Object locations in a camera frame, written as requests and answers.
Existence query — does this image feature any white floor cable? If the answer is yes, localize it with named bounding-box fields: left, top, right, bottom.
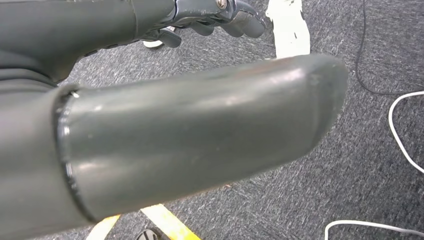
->
left=388, top=90, right=424, bottom=175

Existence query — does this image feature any black caster wheel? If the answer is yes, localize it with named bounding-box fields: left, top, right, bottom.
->
left=135, top=227, right=164, bottom=240

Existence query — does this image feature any white floor tape patch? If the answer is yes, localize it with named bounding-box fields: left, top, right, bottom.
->
left=264, top=0, right=311, bottom=60

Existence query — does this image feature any black floor cable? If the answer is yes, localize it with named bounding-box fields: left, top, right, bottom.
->
left=354, top=0, right=424, bottom=97

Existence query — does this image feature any yellow floor tape strip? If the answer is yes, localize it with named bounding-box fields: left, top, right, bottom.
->
left=140, top=203, right=202, bottom=240
left=85, top=214, right=121, bottom=240

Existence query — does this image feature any white round floor object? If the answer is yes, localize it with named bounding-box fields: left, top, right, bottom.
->
left=142, top=25, right=176, bottom=49

